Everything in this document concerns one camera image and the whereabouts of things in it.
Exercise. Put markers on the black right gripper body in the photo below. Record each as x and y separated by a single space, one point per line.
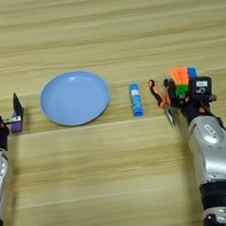
193 107

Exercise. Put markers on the light blue round plate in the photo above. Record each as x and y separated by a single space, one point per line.
74 98

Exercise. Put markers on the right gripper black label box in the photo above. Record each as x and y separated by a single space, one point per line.
201 86

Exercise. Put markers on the multicoloured puzzle cube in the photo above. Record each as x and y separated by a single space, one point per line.
182 75

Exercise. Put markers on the purple rectangular block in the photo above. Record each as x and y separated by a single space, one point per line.
16 127

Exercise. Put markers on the blue glue stick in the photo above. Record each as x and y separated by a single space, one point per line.
136 100

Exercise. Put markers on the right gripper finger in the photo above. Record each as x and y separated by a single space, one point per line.
173 93

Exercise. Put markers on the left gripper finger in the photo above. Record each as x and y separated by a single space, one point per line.
17 104

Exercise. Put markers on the orange black pliers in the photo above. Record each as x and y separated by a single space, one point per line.
162 103

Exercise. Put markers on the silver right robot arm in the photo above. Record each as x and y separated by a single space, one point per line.
212 152

